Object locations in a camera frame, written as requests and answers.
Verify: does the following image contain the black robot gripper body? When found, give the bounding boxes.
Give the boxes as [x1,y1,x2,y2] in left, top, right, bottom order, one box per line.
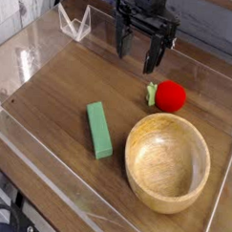
[115,0,180,49]

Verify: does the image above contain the wooden bowl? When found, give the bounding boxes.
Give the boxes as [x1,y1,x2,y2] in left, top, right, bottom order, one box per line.
[125,113,211,214]

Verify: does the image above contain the green rectangular block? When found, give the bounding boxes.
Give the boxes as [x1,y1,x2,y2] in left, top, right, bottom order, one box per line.
[87,102,113,159]

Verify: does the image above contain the red plush tomato green stem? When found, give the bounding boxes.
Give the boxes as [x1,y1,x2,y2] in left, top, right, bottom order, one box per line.
[146,80,187,113]

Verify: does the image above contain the clear acrylic tray walls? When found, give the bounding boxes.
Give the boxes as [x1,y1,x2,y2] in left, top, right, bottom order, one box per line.
[0,7,232,232]

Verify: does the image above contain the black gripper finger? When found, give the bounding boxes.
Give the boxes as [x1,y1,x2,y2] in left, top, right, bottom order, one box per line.
[143,34,166,74]
[116,12,133,58]

